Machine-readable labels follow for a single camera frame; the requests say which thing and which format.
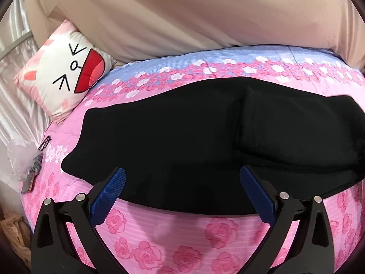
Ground pink floral bed sheet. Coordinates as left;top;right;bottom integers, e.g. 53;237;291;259
21;44;365;274

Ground grey metal rail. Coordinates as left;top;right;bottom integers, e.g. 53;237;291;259
0;31;34;61

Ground clear plastic bag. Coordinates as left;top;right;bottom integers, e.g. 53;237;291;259
7;140;39;182

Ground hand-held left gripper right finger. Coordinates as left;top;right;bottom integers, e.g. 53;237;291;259
240;165;335;274

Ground black pants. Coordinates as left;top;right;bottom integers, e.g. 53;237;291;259
61;77;365;216

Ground dark eyeglasses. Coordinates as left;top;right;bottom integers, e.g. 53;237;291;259
38;134;52;150

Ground tan crumpled cloth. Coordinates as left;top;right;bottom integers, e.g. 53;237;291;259
0;210;32;263

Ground cat face pillow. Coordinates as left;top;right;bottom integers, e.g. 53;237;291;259
13;19;118;126

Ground beige draped cloth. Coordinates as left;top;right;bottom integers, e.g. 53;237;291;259
23;0;360;67

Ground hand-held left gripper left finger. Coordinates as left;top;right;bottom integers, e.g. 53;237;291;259
31;167;126;274

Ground shiny pale satin curtain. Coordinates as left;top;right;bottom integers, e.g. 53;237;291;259
0;0;55;184

